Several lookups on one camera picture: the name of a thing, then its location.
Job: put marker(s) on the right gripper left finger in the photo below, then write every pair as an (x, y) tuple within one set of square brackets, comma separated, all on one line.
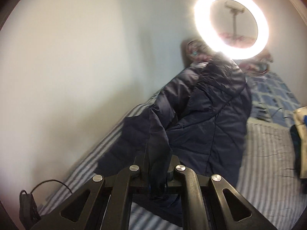
[(143, 162)]

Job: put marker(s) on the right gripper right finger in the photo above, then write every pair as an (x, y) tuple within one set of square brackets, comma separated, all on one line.
[(171, 181)]

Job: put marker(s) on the dark navy puffer jacket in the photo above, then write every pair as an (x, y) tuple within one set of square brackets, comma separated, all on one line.
[(200, 116)]

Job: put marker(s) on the blue and cream clothes pile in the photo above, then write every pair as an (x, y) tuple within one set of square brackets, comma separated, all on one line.
[(298, 135)]

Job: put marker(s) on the blue white striped sheet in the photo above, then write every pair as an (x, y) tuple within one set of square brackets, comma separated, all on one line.
[(267, 177)]

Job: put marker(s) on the blue checked bed sheet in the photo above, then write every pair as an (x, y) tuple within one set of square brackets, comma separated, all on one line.
[(272, 100)]

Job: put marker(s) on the floral folded quilt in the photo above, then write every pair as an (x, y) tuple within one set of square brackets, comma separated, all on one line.
[(198, 51)]

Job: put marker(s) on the black phone holder clamp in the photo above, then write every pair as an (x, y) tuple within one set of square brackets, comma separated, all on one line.
[(234, 10)]

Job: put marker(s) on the white ring light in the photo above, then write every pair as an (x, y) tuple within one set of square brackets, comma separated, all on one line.
[(212, 18)]

